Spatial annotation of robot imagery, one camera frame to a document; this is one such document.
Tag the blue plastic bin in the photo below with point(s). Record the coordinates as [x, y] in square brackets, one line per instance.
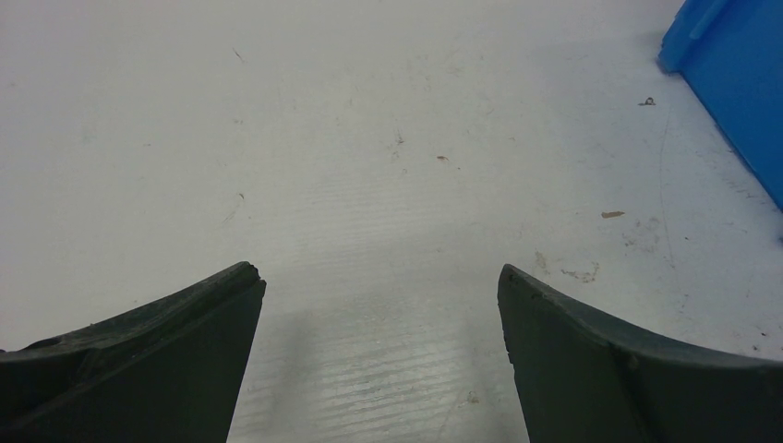
[730, 54]

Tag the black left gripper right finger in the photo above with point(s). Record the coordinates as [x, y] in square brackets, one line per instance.
[583, 375]

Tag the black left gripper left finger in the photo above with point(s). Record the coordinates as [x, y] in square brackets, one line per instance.
[167, 371]

